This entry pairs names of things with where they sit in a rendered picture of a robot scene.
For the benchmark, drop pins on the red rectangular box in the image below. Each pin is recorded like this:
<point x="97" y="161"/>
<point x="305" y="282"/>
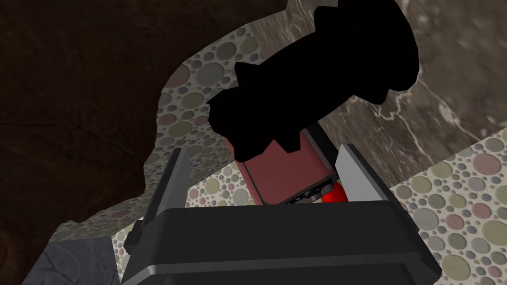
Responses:
<point x="285" y="174"/>

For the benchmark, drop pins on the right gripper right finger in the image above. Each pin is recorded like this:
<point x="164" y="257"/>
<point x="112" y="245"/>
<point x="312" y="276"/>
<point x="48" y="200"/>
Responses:
<point x="356" y="178"/>

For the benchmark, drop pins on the red ball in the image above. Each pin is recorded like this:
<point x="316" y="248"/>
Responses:
<point x="334" y="194"/>

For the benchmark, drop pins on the black jagged shape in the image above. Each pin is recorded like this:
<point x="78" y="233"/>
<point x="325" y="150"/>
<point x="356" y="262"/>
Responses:
<point x="313" y="79"/>

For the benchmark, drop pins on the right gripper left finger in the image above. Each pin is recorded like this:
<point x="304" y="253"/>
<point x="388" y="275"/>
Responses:
<point x="172" y="186"/>

